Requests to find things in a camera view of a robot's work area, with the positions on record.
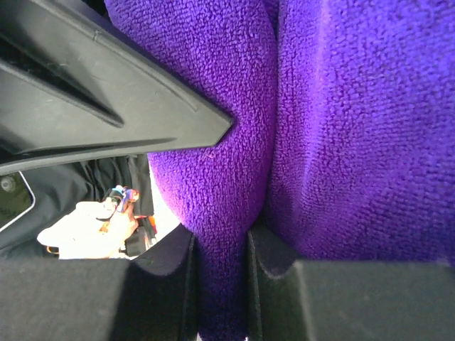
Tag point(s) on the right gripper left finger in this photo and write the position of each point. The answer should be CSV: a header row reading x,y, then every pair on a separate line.
x,y
152,297

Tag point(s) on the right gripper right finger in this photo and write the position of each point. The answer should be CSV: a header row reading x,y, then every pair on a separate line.
x,y
291,298

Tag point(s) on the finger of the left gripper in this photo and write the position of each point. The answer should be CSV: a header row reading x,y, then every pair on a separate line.
x,y
74,88

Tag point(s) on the purple towel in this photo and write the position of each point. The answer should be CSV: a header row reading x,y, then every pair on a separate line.
x,y
343,134

